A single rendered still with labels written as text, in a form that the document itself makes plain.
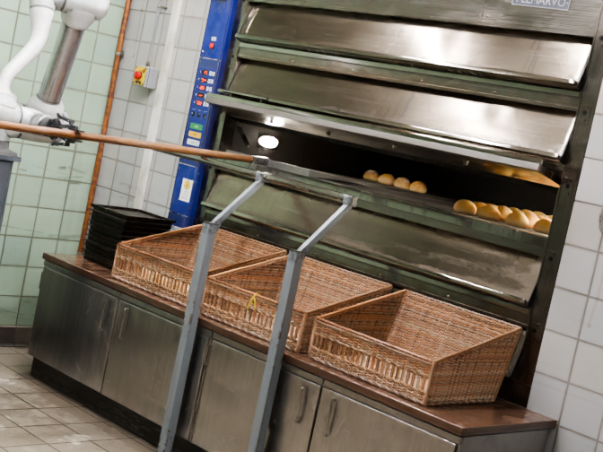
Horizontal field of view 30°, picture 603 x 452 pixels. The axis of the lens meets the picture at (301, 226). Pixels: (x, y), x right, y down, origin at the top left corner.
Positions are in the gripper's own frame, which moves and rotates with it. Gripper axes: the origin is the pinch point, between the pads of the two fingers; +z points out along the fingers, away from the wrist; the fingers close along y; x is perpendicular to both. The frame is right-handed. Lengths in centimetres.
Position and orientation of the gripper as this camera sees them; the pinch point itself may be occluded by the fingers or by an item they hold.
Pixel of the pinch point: (75, 134)
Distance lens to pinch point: 435.3
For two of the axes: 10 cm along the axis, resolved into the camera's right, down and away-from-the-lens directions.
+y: -2.1, 9.7, 0.9
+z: 6.9, 2.1, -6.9
